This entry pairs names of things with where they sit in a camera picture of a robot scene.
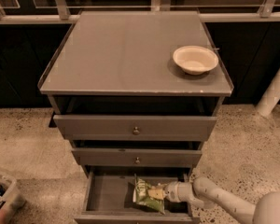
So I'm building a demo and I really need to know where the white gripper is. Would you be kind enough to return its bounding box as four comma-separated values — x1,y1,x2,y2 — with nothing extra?
147,181,188,203

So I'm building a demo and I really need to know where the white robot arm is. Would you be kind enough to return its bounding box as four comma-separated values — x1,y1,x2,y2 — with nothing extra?
147,177,280,224

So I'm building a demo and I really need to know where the green jalapeno chip bag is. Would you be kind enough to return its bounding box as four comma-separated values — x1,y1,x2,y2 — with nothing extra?
133,176,165,214

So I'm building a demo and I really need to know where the white diagonal support pole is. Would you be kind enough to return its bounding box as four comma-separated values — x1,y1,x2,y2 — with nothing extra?
256,68,280,117

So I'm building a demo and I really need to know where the grey drawer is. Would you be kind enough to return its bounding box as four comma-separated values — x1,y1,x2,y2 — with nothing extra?
53,115,217,141
72,147,202,167
75,167,200,224

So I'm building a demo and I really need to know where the grey drawer cabinet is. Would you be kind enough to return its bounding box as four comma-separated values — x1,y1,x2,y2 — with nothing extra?
37,10,234,224

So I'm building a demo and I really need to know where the metal window railing frame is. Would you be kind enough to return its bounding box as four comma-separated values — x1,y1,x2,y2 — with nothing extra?
0,0,280,24

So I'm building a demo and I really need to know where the grey bottom drawer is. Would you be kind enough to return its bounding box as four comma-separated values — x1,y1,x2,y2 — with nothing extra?
75,167,200,224

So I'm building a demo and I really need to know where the brass top drawer knob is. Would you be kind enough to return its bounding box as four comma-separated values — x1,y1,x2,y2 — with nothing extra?
133,127,140,135

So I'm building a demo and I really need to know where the grey middle drawer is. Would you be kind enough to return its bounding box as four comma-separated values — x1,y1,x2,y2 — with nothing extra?
72,147,202,167

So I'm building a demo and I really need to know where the grey top drawer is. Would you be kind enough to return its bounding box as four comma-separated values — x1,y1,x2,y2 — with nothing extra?
53,115,217,141

